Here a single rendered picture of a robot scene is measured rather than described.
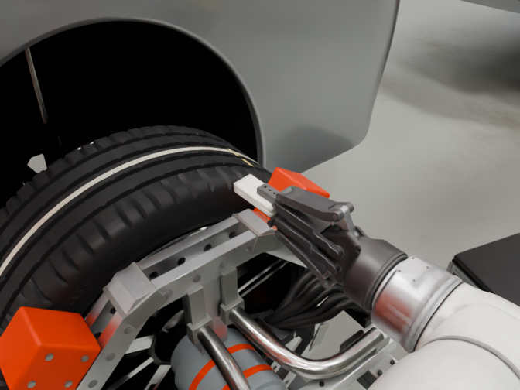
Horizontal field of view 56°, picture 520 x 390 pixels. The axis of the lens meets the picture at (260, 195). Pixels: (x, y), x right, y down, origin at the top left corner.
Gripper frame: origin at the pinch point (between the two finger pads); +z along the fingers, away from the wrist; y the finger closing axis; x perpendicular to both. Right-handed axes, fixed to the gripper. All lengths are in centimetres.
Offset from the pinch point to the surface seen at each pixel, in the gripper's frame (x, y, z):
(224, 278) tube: 5.2, -13.9, 1.8
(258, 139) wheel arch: -42, -33, 44
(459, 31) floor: -420, -142, 163
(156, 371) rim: 14.1, -42.5, 12.4
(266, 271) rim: -12.6, -34.7, 10.8
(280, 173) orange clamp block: -11.2, -6.5, 6.9
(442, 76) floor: -315, -137, 120
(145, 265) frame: 13.6, -9.8, 8.2
